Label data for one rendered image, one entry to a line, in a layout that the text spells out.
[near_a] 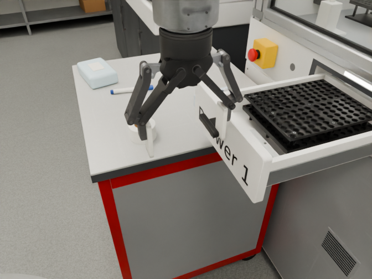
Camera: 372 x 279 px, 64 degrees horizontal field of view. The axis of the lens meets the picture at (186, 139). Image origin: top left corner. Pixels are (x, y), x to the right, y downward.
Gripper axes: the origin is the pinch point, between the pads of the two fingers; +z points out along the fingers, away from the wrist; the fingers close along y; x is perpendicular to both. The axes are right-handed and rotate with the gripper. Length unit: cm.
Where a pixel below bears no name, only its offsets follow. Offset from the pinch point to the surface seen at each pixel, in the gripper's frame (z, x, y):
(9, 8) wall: 70, 409, -84
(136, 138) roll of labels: 12.9, 20.2, -5.8
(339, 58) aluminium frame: -5.2, 9.7, 41.5
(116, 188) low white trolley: 22.6, 14.4, -13.3
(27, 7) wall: 71, 411, -63
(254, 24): -2, 47, 42
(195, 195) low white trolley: 34.0, 14.4, 8.4
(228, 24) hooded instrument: 10, 83, 52
